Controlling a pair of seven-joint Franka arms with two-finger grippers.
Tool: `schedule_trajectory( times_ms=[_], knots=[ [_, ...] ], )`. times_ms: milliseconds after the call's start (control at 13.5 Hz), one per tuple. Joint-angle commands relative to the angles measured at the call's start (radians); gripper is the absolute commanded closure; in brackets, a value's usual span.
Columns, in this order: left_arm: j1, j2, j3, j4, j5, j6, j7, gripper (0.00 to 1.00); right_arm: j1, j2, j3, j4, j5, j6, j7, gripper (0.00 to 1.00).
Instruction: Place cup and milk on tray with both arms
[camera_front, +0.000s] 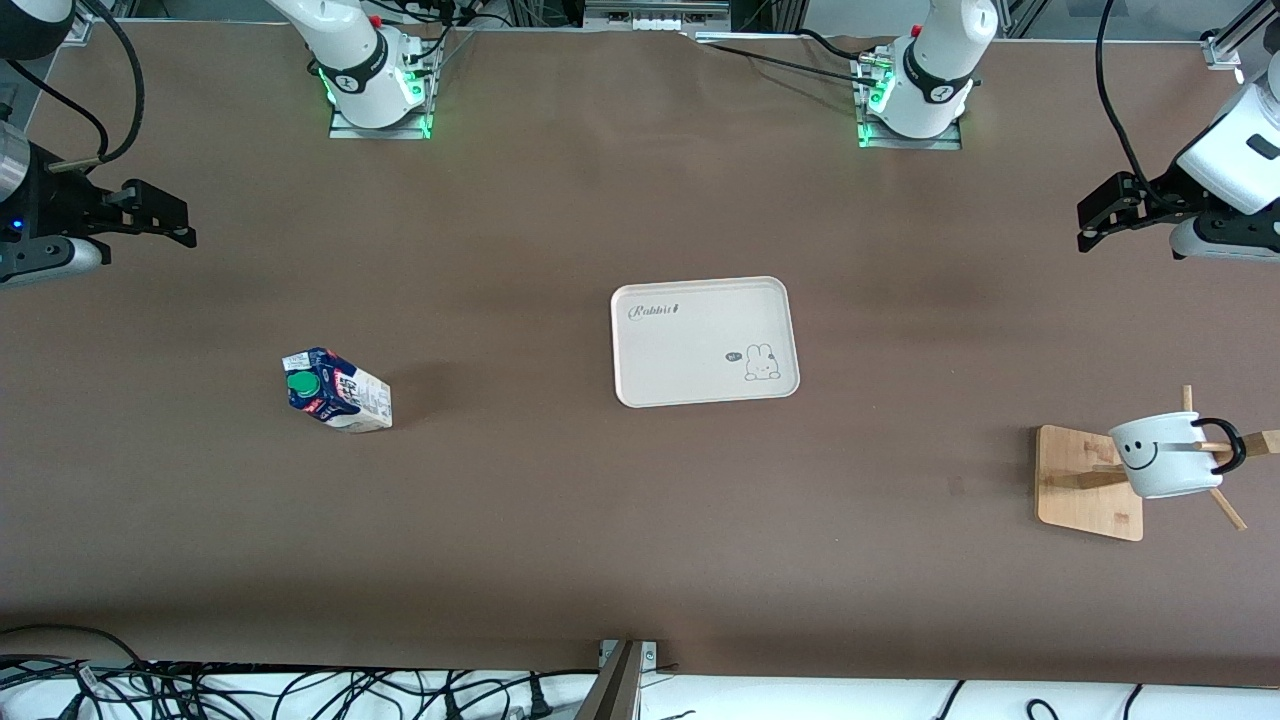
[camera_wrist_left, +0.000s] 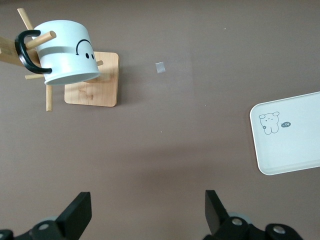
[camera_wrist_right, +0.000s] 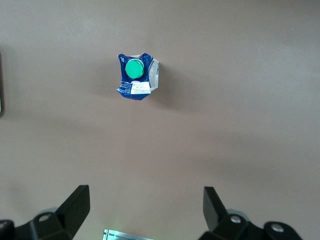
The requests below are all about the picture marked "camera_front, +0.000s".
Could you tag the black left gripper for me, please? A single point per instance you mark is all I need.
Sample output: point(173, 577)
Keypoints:
point(1158, 201)

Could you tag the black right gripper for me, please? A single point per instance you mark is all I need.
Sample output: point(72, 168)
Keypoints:
point(48, 200)

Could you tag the blue white milk carton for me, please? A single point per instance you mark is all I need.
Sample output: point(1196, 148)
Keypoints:
point(345, 397)

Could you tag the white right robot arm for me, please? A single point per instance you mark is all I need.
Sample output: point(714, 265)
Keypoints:
point(360, 60)

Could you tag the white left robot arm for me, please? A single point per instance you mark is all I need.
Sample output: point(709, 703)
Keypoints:
point(935, 60)

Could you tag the cream rabbit print tray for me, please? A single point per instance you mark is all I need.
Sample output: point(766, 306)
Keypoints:
point(690, 350)

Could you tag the wooden mug rack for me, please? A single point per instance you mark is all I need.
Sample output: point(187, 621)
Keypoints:
point(1085, 500)

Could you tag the grey metal box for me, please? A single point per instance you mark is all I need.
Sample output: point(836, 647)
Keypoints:
point(655, 12)

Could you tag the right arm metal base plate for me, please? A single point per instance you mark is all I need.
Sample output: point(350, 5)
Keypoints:
point(345, 133)

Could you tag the aluminium profile frame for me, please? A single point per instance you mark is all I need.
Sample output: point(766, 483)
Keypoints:
point(1235, 35)

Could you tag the grey metal mounting post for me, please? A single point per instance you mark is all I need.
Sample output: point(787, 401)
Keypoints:
point(618, 690)

